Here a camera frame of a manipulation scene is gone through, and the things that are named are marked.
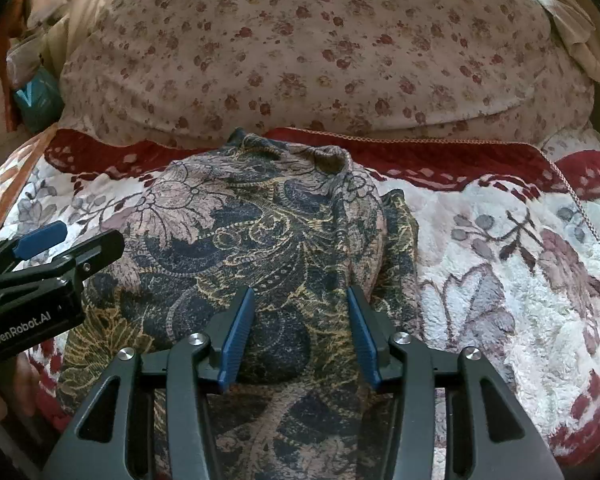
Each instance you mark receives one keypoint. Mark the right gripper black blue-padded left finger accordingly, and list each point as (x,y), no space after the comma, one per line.
(111,436)

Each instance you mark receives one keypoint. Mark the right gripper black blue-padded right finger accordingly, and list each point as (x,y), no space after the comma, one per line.
(488,435)

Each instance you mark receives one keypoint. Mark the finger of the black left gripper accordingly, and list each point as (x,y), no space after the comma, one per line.
(77,263)
(24,247)

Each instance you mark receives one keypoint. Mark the dark paisley patterned garment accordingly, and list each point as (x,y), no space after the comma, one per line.
(299,220)

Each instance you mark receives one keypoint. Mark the person's hand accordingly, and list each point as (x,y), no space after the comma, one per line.
(19,383)

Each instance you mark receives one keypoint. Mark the teal plastic bag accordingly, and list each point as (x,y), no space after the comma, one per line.
(39,101)

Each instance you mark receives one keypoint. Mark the floral beige pillow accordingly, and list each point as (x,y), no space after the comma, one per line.
(188,72)

